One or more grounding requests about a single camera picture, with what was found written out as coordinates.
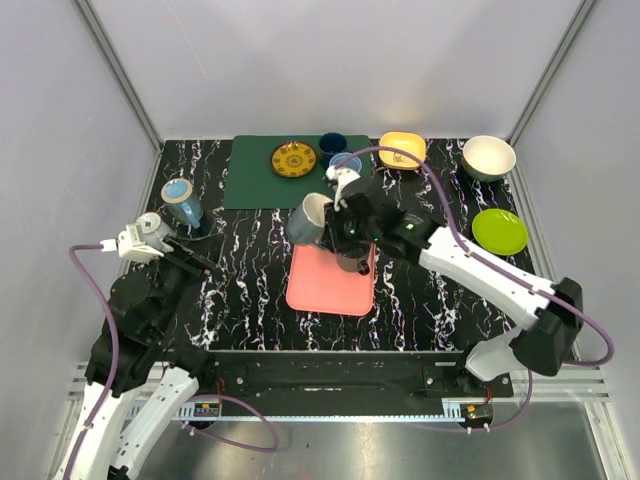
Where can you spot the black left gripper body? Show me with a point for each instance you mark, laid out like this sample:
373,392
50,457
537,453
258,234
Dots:
176,256

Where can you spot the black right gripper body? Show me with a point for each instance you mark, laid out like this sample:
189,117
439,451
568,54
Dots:
346,234

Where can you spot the dark grey mug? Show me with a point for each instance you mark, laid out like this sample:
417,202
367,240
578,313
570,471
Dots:
360,265

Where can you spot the white grey mug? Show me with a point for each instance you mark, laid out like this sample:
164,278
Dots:
307,222

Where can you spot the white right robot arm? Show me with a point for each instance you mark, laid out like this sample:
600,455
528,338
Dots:
545,313

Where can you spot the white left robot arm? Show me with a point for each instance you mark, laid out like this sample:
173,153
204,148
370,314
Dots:
134,384

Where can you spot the light blue glazed mug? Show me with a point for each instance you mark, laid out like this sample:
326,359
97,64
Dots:
180,198

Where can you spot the light blue plastic cup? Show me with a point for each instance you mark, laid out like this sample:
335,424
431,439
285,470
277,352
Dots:
346,160

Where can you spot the dark blue cup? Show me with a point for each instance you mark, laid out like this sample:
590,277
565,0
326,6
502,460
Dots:
331,144

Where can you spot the pink plastic tray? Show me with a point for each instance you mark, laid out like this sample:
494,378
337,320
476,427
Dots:
318,283

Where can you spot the yellow square bowl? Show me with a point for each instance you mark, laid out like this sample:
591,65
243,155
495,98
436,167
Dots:
405,146

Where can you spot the yellow patterned plate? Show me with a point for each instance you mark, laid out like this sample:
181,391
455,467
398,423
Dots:
293,159

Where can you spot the dark green mat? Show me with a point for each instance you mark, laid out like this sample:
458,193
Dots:
254,182

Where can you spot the white round bowl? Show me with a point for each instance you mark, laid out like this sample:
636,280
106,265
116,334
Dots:
487,158

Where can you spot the lime green plate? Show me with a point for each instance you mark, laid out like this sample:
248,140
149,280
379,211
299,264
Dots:
500,232

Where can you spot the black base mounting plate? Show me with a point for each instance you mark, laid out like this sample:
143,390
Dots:
346,385

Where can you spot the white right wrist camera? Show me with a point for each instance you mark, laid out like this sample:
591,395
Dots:
339,178

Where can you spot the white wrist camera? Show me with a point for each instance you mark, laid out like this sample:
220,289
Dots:
130,246
339,178

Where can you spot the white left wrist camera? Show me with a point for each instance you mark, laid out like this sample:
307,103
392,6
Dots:
130,246

